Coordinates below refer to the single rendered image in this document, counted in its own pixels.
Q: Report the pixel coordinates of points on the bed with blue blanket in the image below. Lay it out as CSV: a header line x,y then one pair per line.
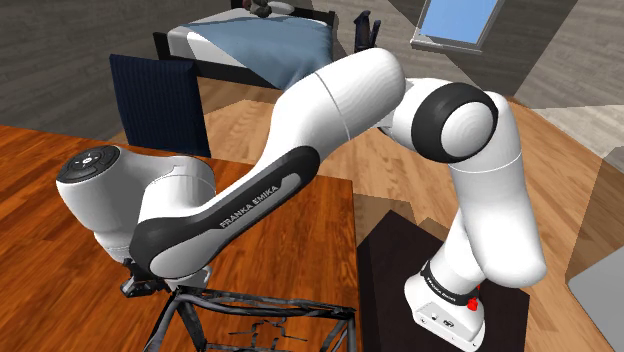
x,y
273,44

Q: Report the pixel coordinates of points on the dark blue chair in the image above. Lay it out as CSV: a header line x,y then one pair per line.
x,y
156,105

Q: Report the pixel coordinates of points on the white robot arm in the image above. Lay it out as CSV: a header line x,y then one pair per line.
x,y
341,97

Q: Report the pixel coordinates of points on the grey framed window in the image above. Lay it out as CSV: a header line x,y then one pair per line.
x,y
458,19

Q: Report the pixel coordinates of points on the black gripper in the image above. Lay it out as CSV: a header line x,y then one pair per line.
x,y
142,284

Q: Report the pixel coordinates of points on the brown wooden table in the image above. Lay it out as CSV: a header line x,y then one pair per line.
x,y
44,253

